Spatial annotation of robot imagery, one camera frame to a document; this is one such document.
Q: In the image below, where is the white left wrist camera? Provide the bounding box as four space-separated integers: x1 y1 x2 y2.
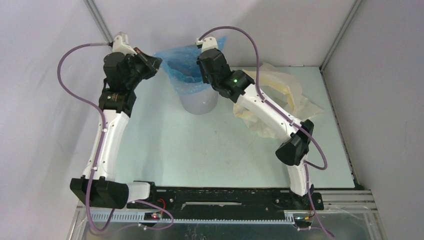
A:
107 32 137 56

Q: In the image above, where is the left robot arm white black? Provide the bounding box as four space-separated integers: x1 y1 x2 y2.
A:
70 51 163 209

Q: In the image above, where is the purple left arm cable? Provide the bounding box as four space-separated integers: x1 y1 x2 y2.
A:
56 42 175 233

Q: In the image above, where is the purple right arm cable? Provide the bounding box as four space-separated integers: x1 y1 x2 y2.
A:
198 26 335 240

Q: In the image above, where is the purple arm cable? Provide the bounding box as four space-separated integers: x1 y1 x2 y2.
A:
56 42 175 233
198 26 335 240

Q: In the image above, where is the translucent yellow-white trash bag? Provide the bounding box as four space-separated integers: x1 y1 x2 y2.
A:
233 62 324 139

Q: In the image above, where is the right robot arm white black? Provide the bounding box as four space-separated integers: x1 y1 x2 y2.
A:
196 48 314 209

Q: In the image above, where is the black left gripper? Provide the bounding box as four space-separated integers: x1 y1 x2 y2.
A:
125 47 162 90

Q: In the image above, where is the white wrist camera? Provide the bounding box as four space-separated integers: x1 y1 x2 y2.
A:
107 32 137 56
195 36 219 53

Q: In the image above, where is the aluminium frame rail front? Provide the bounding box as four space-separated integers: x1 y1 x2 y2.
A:
67 187 387 240

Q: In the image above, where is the blue plastic trash bag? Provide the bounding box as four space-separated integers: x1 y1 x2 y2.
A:
153 44 211 96

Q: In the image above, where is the grey plastic trash bin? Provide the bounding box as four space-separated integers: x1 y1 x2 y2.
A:
179 88 219 115

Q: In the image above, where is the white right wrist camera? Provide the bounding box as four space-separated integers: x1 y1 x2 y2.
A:
195 36 219 53

